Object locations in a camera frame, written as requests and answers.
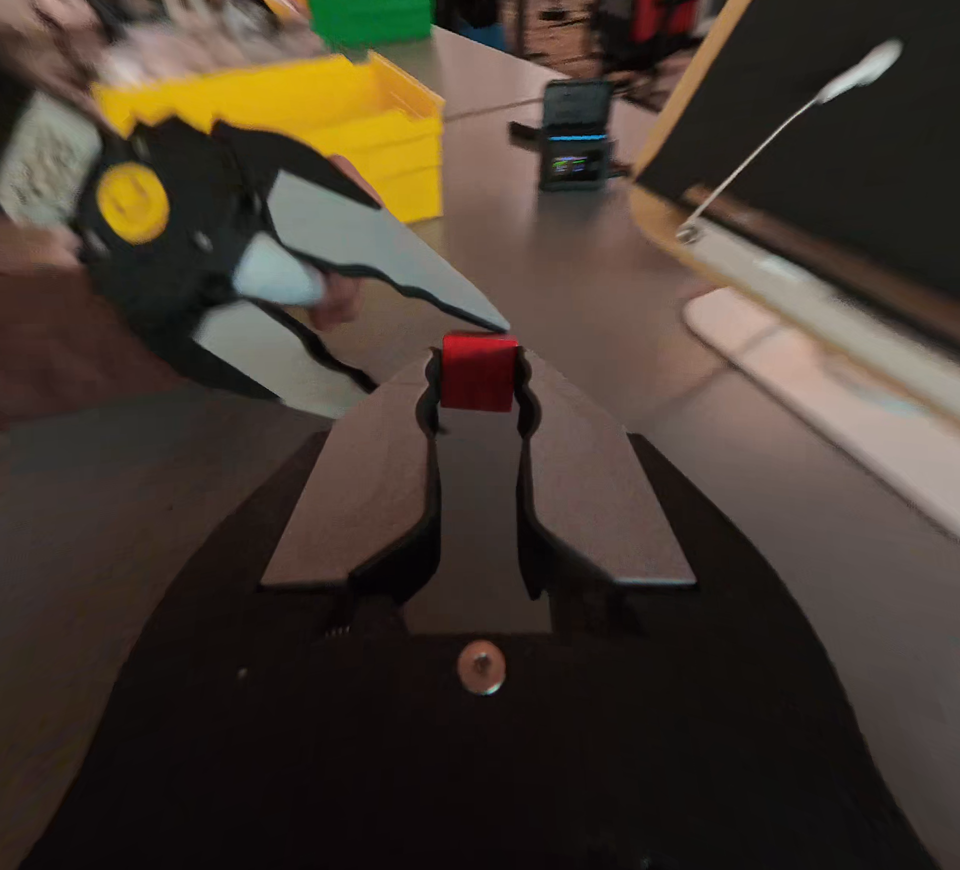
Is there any yellow plastic bin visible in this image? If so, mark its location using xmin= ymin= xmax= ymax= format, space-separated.
xmin=91 ymin=51 xmax=446 ymax=225

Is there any green plastic bin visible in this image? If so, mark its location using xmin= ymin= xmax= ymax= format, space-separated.
xmin=307 ymin=0 xmax=438 ymax=51

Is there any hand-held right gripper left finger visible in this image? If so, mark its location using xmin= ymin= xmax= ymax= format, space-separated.
xmin=260 ymin=347 xmax=445 ymax=605

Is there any pile of mixed small items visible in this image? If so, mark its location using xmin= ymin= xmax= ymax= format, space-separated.
xmin=97 ymin=0 xmax=436 ymax=84

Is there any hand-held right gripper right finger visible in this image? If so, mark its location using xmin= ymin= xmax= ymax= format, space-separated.
xmin=516 ymin=347 xmax=697 ymax=601

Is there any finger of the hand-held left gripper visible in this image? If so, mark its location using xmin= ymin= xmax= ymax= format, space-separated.
xmin=192 ymin=296 xmax=380 ymax=421
xmin=264 ymin=171 xmax=513 ymax=335

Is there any red cube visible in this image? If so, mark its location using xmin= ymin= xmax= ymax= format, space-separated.
xmin=439 ymin=332 xmax=521 ymax=412

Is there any black board with wooden frame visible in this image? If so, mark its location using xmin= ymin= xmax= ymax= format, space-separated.
xmin=630 ymin=0 xmax=960 ymax=537

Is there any small black screen device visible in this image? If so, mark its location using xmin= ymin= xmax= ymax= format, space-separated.
xmin=510 ymin=78 xmax=627 ymax=194

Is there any person's left hand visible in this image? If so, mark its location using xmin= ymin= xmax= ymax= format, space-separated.
xmin=307 ymin=153 xmax=387 ymax=333

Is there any person's brown clothing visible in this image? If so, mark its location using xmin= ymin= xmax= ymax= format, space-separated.
xmin=0 ymin=217 xmax=196 ymax=432

